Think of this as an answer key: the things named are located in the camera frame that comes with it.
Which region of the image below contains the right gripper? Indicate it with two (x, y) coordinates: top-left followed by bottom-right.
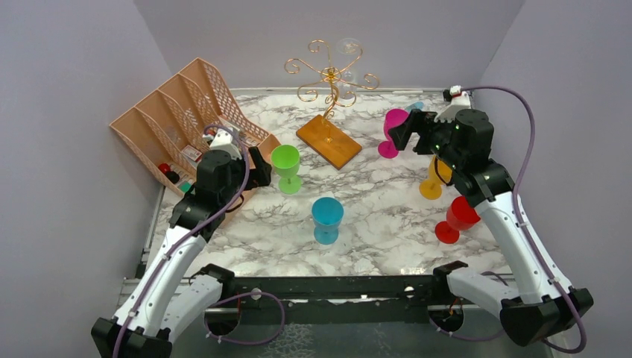
(388, 108), (464, 170)

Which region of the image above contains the green wine glass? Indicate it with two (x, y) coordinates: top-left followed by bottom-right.
(271, 145), (302, 195)

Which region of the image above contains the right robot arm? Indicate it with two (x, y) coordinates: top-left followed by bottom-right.
(388, 109), (594, 347)

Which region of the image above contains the clear wine glass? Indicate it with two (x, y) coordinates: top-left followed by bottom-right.
(336, 37), (362, 101)

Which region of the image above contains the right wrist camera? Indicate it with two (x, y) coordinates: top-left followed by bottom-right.
(434, 86), (472, 123)

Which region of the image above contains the blue wine glass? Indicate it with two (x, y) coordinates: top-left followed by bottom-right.
(311, 197), (344, 245)

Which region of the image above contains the red wine glass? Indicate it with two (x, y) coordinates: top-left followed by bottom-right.
(434, 196), (481, 245)

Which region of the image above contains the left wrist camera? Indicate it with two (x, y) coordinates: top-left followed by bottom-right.
(202, 127), (243, 160)

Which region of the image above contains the small card box in organizer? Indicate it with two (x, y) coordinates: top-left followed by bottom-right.
(181, 145), (202, 162)

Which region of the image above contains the magenta wine glass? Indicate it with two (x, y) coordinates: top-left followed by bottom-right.
(377, 107), (411, 160)

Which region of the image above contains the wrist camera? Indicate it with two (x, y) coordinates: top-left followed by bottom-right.
(434, 86), (472, 123)
(202, 127), (243, 160)

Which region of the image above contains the gold wine glass rack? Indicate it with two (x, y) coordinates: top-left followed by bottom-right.
(284, 39), (380, 170)

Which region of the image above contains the red black item in organizer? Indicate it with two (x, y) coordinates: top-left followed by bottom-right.
(158, 163), (180, 184)

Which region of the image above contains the pink plastic desk organizer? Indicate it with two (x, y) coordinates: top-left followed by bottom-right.
(110, 58), (279, 198)

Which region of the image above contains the yellow wine glass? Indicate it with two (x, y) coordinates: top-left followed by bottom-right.
(419, 156), (452, 200)

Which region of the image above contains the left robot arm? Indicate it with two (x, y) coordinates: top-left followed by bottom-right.
(91, 146), (272, 357)

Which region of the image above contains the small blue white package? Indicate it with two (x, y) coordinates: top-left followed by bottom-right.
(405, 101), (424, 112)

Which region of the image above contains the black mounting rail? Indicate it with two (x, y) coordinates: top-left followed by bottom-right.
(118, 274), (514, 327)

